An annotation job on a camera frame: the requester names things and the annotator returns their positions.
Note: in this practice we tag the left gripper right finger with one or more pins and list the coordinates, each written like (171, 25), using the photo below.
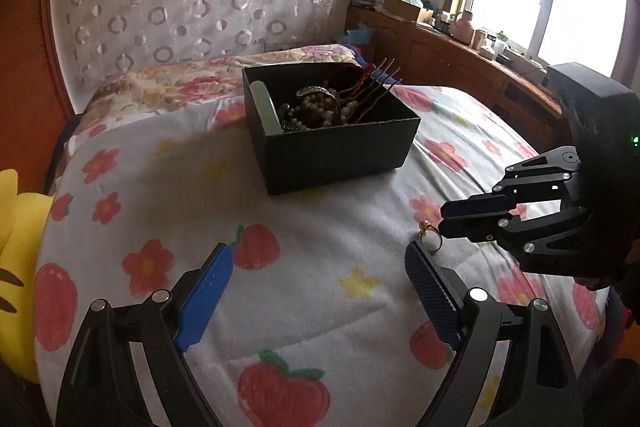
(538, 384)

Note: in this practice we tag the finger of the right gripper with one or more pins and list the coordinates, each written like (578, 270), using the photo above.
(559, 233)
(554, 175)

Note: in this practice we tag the pink bottle on sill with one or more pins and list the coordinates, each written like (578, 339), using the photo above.
(461, 29)

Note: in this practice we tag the floral strawberry bed sheet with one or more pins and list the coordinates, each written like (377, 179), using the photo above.
(319, 325)

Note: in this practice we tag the floral pillow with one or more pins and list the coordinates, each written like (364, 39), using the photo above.
(157, 90)

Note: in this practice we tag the pale green jade bangle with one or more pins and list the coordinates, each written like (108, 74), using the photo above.
(265, 109)

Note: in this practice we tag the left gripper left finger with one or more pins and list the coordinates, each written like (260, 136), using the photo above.
(100, 386)

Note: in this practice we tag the black cardboard box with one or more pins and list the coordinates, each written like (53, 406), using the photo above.
(296, 160)

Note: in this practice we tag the cardboard box on cabinet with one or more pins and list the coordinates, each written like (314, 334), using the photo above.
(407, 11)

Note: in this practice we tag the wooden headboard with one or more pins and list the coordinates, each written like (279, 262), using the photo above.
(35, 106)

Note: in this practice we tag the wooden side cabinet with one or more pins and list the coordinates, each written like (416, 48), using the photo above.
(426, 57)

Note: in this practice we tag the yellow plush toy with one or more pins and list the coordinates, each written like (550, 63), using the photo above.
(23, 217)

